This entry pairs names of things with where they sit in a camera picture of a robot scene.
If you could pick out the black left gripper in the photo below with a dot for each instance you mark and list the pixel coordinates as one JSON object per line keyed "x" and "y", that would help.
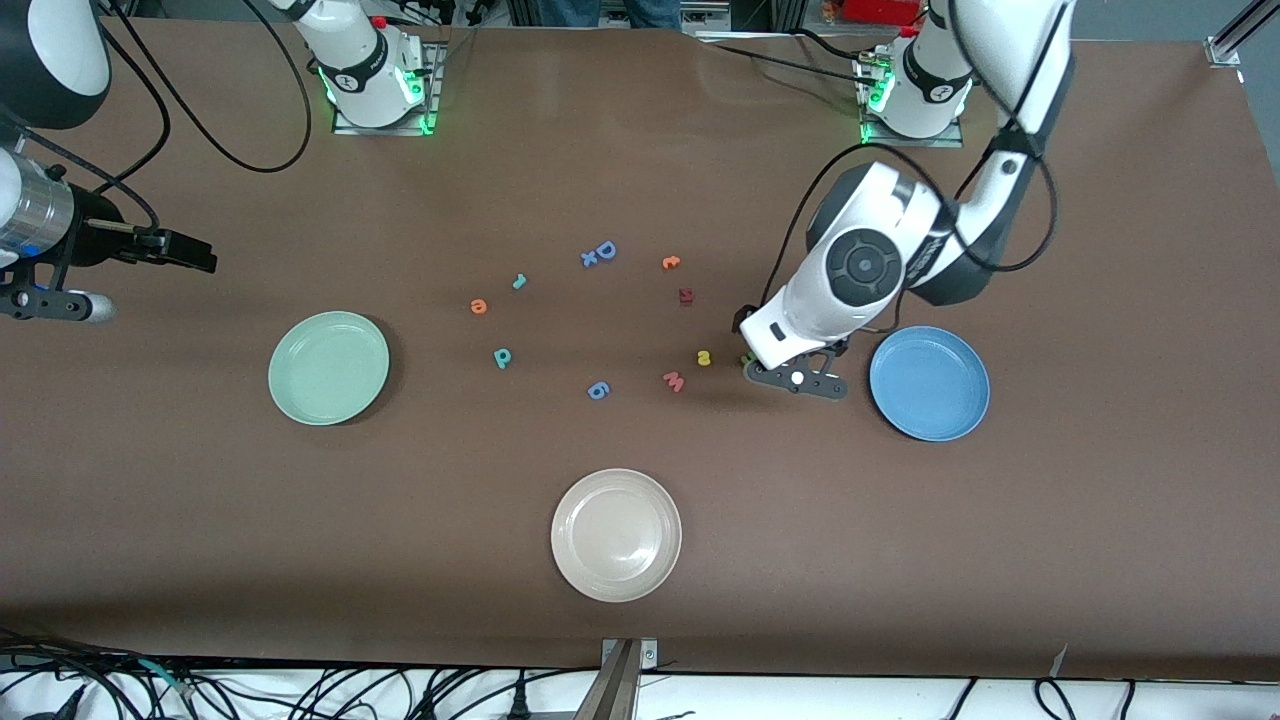
{"x": 739, "y": 318}

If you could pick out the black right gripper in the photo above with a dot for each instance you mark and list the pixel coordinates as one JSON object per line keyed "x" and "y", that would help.
{"x": 97, "y": 236}

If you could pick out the teal magnet letter p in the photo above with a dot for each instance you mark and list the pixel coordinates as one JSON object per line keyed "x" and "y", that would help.
{"x": 502, "y": 357}

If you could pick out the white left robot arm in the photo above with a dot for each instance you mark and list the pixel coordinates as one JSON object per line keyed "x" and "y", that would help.
{"x": 860, "y": 265}

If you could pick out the pink magnet letter w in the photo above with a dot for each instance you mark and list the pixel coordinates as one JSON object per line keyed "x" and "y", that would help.
{"x": 674, "y": 381}

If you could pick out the blue magnet letter D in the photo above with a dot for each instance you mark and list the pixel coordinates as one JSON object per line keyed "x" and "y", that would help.
{"x": 605, "y": 250}

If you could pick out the blue magnet letter g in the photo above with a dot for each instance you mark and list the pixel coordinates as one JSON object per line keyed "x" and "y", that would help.
{"x": 598, "y": 390}

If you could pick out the light green plate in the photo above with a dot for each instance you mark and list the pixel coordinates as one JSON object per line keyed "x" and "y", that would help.
{"x": 328, "y": 368}

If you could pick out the blue plate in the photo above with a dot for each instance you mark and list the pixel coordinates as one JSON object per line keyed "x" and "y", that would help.
{"x": 930, "y": 383}

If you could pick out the brown table cover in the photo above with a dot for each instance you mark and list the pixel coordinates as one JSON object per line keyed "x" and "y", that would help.
{"x": 640, "y": 150}

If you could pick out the beige plate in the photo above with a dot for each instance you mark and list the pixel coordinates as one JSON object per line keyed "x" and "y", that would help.
{"x": 616, "y": 535}

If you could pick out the red box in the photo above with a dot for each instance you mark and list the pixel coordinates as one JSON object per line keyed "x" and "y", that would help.
{"x": 880, "y": 10}

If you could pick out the grey metal bar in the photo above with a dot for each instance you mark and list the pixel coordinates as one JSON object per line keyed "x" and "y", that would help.
{"x": 610, "y": 695}

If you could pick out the black power plug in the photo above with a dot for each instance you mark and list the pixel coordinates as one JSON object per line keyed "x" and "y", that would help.
{"x": 519, "y": 705}

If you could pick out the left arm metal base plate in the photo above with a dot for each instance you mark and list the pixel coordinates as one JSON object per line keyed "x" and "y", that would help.
{"x": 930, "y": 142}

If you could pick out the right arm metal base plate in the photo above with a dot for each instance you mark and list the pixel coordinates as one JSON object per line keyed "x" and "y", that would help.
{"x": 432, "y": 110}

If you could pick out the silver metal bracket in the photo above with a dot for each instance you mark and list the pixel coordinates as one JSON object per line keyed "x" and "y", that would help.
{"x": 648, "y": 655}

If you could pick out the aluminium frame bar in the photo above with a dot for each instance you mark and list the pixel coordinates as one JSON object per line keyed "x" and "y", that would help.
{"x": 1225, "y": 48}

